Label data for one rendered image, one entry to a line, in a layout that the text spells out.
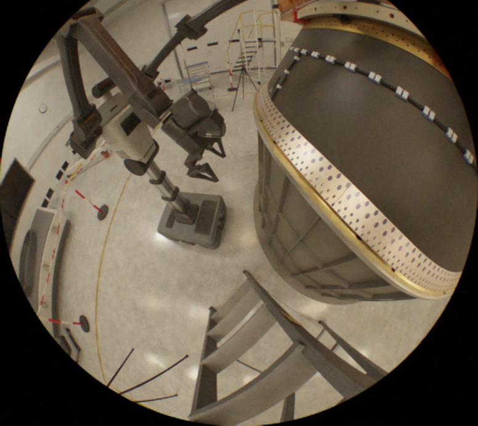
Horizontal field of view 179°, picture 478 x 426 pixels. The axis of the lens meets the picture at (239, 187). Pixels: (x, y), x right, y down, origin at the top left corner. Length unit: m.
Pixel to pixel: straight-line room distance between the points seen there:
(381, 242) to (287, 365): 0.36
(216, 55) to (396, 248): 8.24
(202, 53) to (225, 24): 1.82
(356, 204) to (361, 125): 0.20
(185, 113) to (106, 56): 0.24
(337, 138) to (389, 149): 0.15
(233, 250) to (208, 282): 0.42
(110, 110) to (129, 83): 0.51
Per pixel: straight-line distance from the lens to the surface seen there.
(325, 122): 0.48
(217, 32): 8.16
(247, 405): 0.45
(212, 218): 1.44
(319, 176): 0.46
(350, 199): 0.44
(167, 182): 1.14
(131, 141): 0.84
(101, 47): 0.43
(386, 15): 0.55
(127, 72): 0.39
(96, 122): 0.66
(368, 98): 0.46
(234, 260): 1.56
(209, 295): 1.60
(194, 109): 0.32
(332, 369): 0.30
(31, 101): 7.77
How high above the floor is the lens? 1.53
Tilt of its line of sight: 54 degrees down
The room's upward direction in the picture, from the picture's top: 11 degrees counter-clockwise
